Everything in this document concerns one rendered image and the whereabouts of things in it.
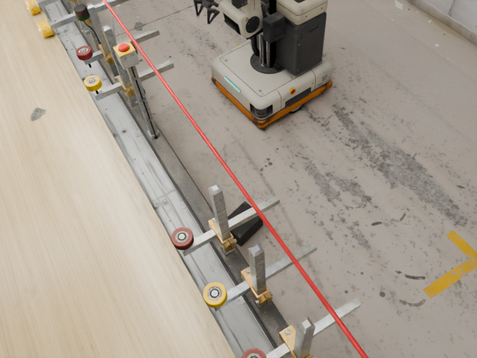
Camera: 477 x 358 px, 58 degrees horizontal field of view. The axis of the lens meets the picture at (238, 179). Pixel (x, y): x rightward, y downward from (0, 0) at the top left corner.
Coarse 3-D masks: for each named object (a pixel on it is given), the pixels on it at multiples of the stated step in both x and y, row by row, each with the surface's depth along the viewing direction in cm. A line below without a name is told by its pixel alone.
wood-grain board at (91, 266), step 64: (0, 0) 258; (0, 64) 223; (64, 64) 219; (0, 128) 196; (64, 128) 193; (0, 192) 175; (64, 192) 173; (128, 192) 170; (0, 256) 158; (64, 256) 156; (128, 256) 154; (0, 320) 144; (64, 320) 143; (128, 320) 141; (192, 320) 140
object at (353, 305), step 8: (344, 304) 147; (352, 304) 147; (360, 304) 147; (336, 312) 146; (344, 312) 146; (320, 320) 145; (328, 320) 144; (320, 328) 143; (272, 352) 140; (280, 352) 140; (288, 352) 141
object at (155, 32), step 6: (150, 30) 237; (156, 30) 237; (138, 36) 235; (144, 36) 235; (150, 36) 237; (120, 42) 233; (132, 42) 233; (138, 42) 236; (96, 54) 228; (102, 54) 229; (84, 60) 226; (90, 60) 228; (96, 60) 230
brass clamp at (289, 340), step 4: (288, 328) 143; (292, 328) 143; (280, 332) 142; (284, 332) 142; (292, 332) 142; (280, 336) 143; (284, 336) 142; (288, 336) 141; (292, 336) 141; (284, 340) 141; (288, 340) 141; (292, 340) 141; (288, 344) 140; (292, 344) 140; (288, 348) 140; (292, 348) 139; (292, 352) 138; (292, 356) 140; (296, 356) 138; (308, 356) 137; (312, 356) 139
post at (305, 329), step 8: (304, 320) 114; (304, 328) 113; (312, 328) 113; (296, 336) 124; (304, 336) 115; (312, 336) 120; (296, 344) 129; (304, 344) 122; (296, 352) 136; (304, 352) 131
